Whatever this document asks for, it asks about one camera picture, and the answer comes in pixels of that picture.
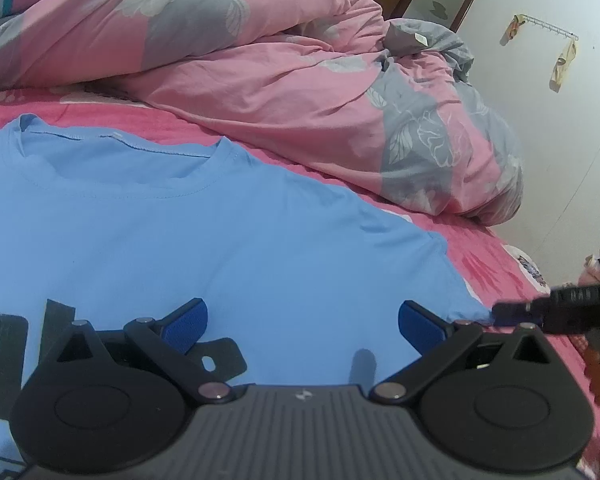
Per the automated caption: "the wall hook rack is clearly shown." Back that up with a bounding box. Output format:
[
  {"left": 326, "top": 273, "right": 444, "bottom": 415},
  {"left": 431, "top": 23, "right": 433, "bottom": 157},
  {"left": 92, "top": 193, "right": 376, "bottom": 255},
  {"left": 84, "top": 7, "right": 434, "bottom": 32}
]
[{"left": 500, "top": 13, "right": 580, "bottom": 93}]

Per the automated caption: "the light blue t-shirt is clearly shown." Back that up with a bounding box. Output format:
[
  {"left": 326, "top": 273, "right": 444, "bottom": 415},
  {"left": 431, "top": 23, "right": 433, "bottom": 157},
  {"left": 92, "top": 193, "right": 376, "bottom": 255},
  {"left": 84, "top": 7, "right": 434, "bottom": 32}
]
[{"left": 0, "top": 112, "right": 494, "bottom": 480}]

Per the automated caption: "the pink floral bed blanket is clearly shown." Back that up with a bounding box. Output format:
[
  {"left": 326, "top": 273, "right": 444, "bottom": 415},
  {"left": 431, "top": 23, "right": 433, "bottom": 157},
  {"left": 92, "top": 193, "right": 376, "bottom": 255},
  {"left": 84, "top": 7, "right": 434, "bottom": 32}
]
[{"left": 0, "top": 86, "right": 600, "bottom": 480}]

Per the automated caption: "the pink grey quilt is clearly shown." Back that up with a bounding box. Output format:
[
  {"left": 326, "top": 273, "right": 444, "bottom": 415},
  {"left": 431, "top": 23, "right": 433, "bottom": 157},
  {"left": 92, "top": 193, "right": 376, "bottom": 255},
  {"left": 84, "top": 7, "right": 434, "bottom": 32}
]
[{"left": 0, "top": 0, "right": 524, "bottom": 226}]

